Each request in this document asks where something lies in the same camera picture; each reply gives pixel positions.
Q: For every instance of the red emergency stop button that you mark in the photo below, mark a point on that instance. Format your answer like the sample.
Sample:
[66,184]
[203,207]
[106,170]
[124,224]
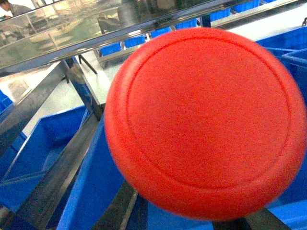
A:
[206,124]

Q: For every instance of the blue left shelf container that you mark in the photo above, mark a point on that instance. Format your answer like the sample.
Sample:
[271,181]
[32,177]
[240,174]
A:
[99,181]

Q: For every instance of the blue shelf container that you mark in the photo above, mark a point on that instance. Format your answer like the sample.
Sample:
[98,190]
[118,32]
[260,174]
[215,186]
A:
[291,49]
[99,181]

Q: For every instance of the stainless steel roller shelf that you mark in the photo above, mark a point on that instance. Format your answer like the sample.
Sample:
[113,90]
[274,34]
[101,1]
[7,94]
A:
[69,27]

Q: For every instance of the blue right shelf container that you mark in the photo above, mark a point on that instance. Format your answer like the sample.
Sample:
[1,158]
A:
[291,49]

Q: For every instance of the blue bin lower left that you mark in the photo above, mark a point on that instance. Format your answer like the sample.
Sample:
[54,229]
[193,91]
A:
[23,166]

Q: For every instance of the steel shelf upright post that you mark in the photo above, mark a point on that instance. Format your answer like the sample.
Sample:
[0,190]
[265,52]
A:
[78,79]

